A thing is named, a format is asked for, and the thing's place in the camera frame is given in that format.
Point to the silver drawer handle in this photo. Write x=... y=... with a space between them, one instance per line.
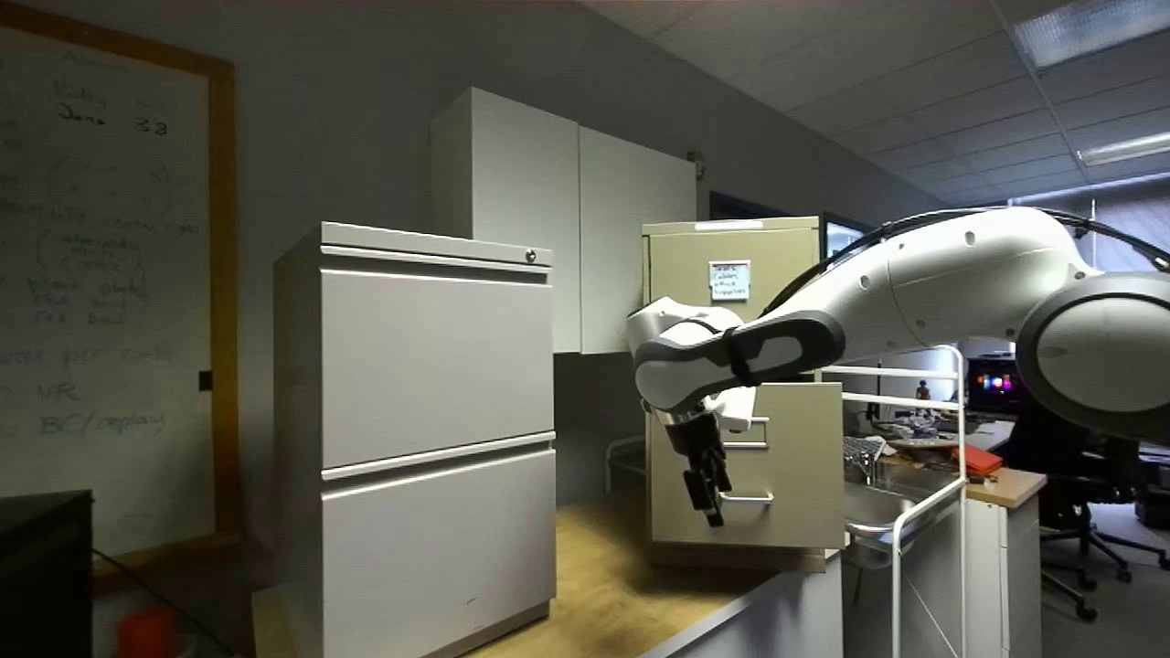
x=747 y=499

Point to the white wall cabinet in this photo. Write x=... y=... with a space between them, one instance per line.
x=517 y=175

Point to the large grey lateral cabinet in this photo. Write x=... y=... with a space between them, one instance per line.
x=415 y=440

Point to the black office chair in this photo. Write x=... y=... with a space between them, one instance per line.
x=1076 y=476

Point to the red object on desk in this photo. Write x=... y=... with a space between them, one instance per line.
x=981 y=461

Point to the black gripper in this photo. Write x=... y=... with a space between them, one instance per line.
x=707 y=482

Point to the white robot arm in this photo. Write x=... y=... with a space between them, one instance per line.
x=1092 y=344

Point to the orange object on floor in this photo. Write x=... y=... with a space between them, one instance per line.
x=148 y=635

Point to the wood framed whiteboard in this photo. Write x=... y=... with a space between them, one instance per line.
x=119 y=359

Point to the black box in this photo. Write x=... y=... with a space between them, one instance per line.
x=47 y=576

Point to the beige cabinet drawer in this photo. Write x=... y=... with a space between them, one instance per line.
x=778 y=437

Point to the white paper label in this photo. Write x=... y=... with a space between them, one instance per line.
x=729 y=281

